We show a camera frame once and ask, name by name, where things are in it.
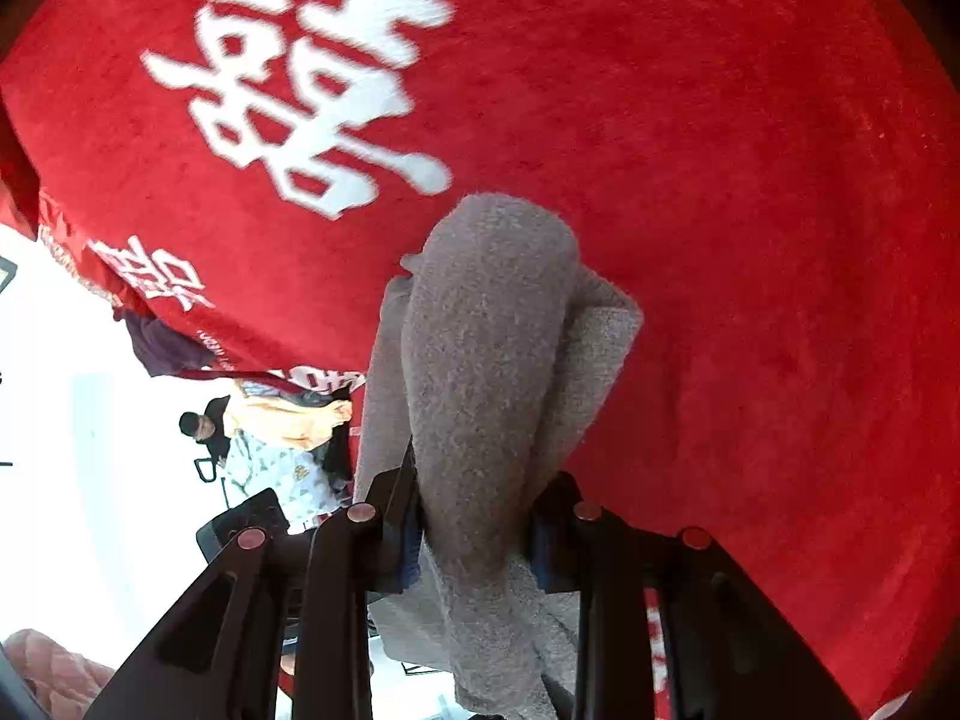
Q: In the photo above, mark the blue-grey cloth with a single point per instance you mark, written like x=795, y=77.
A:
x=300, y=395

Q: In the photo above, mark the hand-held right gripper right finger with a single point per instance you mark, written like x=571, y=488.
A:
x=600, y=600

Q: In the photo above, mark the pale yellow cloth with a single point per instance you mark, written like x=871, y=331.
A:
x=281, y=420

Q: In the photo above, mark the grey knit sweater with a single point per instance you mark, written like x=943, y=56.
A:
x=487, y=360

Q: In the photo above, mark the light patterned cloth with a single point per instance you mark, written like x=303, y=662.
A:
x=277, y=476

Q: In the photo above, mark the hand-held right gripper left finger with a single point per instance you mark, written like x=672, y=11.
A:
x=345, y=600

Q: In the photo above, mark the pink quilted cloth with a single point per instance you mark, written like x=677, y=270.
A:
x=52, y=671

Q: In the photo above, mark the dark purple cloth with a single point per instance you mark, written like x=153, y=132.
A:
x=165, y=349

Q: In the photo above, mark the black chair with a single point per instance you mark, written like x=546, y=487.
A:
x=244, y=521

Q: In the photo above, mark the red printed blanket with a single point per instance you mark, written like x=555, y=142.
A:
x=675, y=165

